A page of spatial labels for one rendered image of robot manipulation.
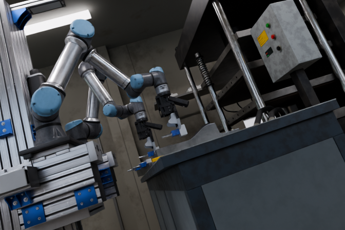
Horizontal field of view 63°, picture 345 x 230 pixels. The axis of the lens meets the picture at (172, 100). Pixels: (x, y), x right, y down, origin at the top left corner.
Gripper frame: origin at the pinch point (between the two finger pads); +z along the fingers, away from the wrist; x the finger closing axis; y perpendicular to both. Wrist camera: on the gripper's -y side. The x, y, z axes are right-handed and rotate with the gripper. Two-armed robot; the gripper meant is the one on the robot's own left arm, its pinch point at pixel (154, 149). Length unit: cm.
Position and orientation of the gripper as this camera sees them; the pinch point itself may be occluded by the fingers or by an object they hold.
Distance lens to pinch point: 174.0
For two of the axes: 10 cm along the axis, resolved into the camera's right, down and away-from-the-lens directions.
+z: 3.2, 9.2, -2.4
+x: 1.4, -3.0, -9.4
